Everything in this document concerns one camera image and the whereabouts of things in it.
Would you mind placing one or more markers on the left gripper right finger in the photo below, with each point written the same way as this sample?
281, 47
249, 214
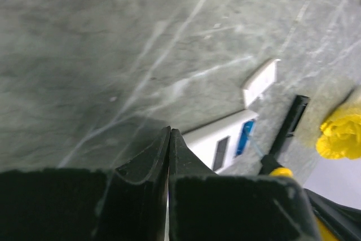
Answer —
206, 206

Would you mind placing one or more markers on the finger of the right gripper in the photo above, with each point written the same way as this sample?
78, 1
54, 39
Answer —
335, 221

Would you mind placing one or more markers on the yellow white cabbage toy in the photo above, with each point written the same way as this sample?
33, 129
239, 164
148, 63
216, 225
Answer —
340, 138

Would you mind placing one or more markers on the white battery cover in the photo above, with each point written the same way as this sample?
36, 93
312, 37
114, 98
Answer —
259, 81

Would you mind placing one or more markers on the blue battery in remote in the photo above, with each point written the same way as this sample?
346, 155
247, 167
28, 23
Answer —
243, 138

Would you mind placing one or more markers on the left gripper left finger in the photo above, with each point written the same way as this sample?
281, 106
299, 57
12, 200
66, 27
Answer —
124, 203

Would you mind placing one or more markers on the white red remote control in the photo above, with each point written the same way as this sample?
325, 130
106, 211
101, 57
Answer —
215, 144

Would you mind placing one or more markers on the black remote control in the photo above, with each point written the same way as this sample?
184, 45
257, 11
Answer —
289, 125

